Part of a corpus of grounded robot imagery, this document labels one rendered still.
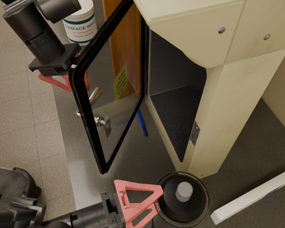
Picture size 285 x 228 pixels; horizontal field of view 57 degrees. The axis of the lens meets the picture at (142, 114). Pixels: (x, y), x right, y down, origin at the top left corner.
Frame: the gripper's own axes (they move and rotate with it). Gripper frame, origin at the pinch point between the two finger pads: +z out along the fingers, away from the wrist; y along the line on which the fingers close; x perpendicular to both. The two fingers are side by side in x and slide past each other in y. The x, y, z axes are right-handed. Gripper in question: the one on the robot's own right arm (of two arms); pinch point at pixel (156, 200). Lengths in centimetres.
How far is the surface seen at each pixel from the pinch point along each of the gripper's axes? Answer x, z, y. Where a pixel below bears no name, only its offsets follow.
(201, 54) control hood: 8.2, 8.1, 25.1
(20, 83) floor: 164, -54, -118
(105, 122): 18.3, -4.4, 1.7
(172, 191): 1.0, 3.7, -1.3
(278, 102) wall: 24, 56, -23
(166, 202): -0.7, 1.9, -1.3
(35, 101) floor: 141, -43, -118
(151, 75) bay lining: 37.1, 13.3, -8.2
